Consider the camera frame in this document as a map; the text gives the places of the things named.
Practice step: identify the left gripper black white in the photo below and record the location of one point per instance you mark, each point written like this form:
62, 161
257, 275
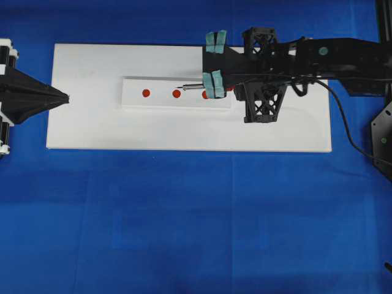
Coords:
21, 95

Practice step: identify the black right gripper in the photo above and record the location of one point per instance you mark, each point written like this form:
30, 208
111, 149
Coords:
269, 64

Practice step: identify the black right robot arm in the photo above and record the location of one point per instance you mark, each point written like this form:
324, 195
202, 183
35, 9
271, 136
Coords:
362, 67

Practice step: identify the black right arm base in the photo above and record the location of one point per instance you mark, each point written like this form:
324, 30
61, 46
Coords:
381, 141

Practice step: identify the large white base board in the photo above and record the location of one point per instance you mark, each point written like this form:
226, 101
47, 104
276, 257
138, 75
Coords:
92, 75

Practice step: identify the small white marked block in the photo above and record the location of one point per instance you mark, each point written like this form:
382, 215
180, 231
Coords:
168, 94

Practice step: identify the blue table cloth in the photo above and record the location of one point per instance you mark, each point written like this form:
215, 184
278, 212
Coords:
187, 222

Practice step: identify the black object at edge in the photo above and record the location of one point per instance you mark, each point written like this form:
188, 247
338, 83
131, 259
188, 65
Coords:
388, 266

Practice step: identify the black aluminium frame post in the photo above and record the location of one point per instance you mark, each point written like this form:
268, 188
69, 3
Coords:
384, 10

